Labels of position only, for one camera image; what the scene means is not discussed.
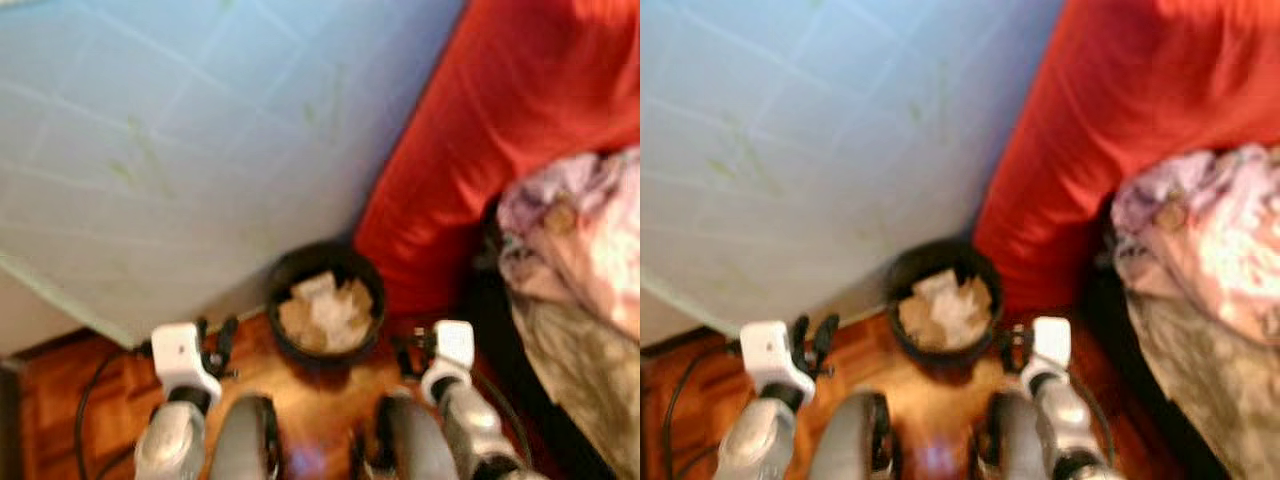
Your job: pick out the black waste bin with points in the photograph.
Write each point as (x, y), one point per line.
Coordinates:
(320, 254)
(940, 250)

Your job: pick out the red covered mattress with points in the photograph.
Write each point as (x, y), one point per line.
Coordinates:
(1120, 110)
(500, 120)

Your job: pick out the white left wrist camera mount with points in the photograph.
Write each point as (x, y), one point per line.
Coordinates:
(770, 355)
(180, 355)

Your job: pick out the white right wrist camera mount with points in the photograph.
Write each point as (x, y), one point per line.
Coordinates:
(1052, 342)
(455, 345)

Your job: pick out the crumpled white paper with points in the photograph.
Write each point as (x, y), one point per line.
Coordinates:
(948, 305)
(330, 315)

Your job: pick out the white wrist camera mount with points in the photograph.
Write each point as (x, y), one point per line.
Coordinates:
(770, 355)
(1052, 342)
(455, 345)
(180, 355)

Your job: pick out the bed with grey floral sheet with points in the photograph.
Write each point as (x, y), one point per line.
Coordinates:
(590, 390)
(1210, 400)

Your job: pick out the silver robot right leg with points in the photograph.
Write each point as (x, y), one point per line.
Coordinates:
(415, 450)
(1020, 445)

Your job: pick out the pink cartoon blanket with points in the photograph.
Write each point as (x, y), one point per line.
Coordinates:
(590, 230)
(1210, 230)

